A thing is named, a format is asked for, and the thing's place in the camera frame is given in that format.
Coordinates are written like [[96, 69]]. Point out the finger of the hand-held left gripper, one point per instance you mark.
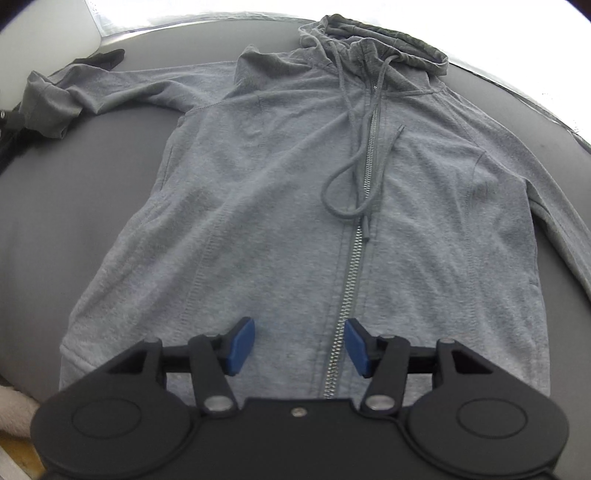
[[11, 121]]

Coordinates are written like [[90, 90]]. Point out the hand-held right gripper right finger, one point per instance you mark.
[[357, 347]]

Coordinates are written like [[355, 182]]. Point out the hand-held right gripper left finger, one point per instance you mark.
[[242, 347]]

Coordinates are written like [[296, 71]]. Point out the grey zip hoodie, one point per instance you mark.
[[258, 207]]

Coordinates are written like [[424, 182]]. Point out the dark grey mat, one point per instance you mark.
[[69, 207]]

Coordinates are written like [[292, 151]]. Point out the white fluffy cloth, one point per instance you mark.
[[14, 410]]

